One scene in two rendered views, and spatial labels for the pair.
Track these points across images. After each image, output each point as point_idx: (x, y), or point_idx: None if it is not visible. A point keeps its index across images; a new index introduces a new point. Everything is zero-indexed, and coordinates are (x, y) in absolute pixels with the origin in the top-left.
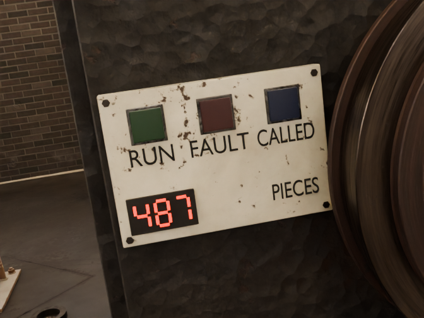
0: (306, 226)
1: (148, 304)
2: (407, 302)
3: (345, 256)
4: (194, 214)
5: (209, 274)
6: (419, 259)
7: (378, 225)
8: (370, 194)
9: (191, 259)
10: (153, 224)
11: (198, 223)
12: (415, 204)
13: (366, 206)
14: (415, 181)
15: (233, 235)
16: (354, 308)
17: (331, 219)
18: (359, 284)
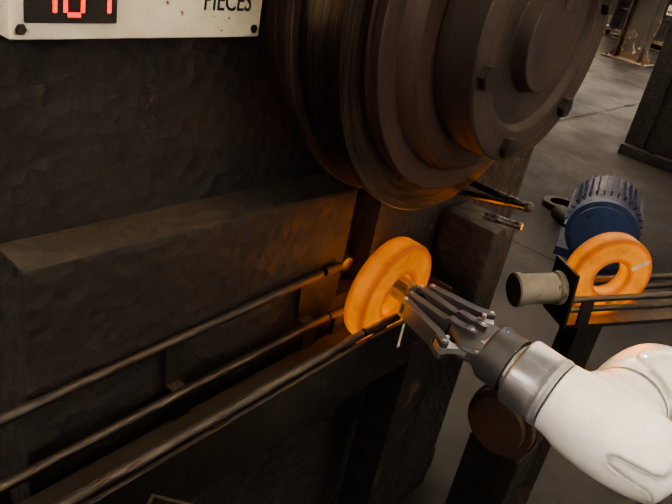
0: (221, 54)
1: (21, 133)
2: (352, 137)
3: (250, 98)
4: (113, 7)
5: (106, 99)
6: (381, 90)
7: (354, 49)
8: (356, 12)
9: (87, 75)
10: (58, 10)
11: (116, 22)
12: (393, 31)
13: (350, 24)
14: (400, 5)
15: (142, 50)
16: (245, 160)
17: (246, 50)
18: (255, 133)
